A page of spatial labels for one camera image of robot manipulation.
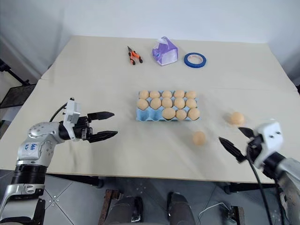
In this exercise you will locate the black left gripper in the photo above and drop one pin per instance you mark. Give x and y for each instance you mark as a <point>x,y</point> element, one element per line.
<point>82,131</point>

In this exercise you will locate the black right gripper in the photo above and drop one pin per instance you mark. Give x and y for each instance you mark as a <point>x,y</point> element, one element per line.
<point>254,145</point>

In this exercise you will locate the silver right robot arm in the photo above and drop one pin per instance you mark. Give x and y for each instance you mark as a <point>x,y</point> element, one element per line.
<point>287,173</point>

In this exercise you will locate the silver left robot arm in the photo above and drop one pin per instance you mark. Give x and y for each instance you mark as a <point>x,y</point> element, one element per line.
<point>32,150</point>

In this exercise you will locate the brown egg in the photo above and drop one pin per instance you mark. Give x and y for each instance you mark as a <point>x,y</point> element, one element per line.
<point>167,102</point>
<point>190,94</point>
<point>144,94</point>
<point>237,117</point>
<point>155,94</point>
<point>179,93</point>
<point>167,94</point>
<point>168,113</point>
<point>194,113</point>
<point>181,114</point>
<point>155,103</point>
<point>142,103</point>
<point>191,103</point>
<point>179,102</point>
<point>199,137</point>

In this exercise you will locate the blue egg carton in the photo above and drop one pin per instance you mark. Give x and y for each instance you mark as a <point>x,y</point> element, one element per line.
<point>150,116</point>

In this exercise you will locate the orange black pliers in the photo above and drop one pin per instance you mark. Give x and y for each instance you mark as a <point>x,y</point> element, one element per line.
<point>134,56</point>

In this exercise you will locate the rusty metal bar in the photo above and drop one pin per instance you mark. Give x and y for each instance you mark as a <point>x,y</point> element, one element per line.
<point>106,206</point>

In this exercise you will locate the dark rounded shape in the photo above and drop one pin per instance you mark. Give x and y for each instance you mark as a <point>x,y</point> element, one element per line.
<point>180,208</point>
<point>126,211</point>

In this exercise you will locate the black mesh seat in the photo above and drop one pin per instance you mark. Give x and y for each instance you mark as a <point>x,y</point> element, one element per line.
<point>16,95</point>

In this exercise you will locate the blue tape roll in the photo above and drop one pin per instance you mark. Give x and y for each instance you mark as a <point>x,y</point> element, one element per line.
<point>187,61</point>

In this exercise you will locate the purple plastic bag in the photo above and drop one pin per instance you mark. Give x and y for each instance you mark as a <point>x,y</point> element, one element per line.
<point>165,52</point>

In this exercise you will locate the black tripod stand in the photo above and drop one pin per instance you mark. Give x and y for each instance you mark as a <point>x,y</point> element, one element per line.
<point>11,73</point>

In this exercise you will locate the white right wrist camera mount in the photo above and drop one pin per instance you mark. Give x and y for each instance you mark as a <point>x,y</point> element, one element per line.
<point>269,138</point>

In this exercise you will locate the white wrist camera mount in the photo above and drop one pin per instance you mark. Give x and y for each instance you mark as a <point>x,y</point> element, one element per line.
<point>71,112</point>
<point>269,138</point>

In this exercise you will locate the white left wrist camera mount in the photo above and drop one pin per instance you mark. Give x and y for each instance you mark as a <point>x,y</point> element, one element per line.
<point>71,112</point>

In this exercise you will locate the black table frame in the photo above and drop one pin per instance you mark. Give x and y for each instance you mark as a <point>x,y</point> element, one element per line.
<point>77,179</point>

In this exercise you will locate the rusty metal bracket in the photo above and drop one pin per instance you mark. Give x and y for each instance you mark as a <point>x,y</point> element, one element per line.
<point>235,214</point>

